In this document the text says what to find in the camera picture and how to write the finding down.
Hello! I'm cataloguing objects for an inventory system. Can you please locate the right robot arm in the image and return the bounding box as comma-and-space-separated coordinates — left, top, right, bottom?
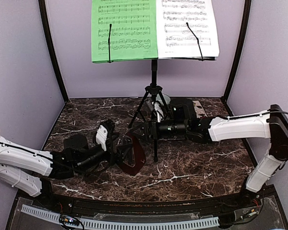
128, 98, 288, 208

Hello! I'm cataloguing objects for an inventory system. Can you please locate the black front rail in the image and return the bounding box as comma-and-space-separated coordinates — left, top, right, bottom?
53, 194, 242, 215

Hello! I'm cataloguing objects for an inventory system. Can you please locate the brown wooden metronome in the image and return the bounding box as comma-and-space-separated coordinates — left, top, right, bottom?
119, 134, 146, 176

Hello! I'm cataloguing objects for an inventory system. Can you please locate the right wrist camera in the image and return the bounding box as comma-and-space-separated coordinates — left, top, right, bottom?
145, 99, 165, 123

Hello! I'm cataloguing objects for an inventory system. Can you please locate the white sheet music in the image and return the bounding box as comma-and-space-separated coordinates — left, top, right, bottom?
156, 0, 219, 59

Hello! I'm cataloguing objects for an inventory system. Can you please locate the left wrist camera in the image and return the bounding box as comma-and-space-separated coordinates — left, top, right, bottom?
93, 119, 115, 151

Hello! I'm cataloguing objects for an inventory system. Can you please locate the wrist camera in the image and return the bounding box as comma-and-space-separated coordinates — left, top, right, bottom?
93, 119, 115, 151
145, 99, 165, 123

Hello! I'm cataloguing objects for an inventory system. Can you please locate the white slotted cable duct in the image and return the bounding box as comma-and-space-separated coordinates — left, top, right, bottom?
21, 205, 219, 230

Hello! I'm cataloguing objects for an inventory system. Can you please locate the floral square plate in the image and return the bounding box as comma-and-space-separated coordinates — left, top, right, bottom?
192, 100, 208, 119

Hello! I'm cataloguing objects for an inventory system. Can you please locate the black music stand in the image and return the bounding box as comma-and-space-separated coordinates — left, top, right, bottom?
108, 23, 216, 163

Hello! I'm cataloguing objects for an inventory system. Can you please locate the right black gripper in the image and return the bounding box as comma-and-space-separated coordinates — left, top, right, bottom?
130, 117, 189, 141

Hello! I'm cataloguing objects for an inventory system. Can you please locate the green ceramic bowl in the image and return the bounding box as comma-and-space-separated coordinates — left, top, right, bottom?
156, 94, 171, 105

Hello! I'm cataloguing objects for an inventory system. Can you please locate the green sheet music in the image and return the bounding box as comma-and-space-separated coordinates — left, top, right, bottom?
91, 0, 158, 63

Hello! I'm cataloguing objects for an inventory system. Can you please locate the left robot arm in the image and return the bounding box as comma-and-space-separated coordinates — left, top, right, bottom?
0, 124, 143, 209

